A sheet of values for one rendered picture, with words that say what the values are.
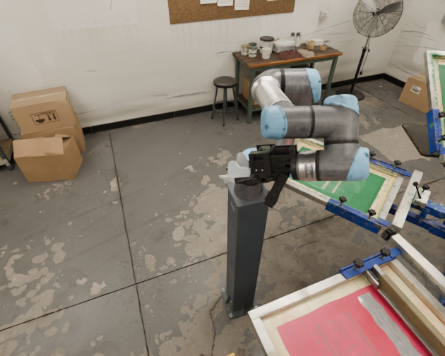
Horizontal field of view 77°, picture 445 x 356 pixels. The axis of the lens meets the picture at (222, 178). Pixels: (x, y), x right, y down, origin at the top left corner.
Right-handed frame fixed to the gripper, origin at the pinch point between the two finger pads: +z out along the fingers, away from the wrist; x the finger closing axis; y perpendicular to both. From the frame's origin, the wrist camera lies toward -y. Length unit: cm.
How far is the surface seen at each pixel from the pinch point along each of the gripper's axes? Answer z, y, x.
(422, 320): -55, -77, -30
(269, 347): -2, -74, -2
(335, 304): -23, -77, -31
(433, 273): -63, -75, -56
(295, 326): -9, -77, -15
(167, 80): 213, 20, -289
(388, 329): -44, -84, -29
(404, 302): -49, -74, -35
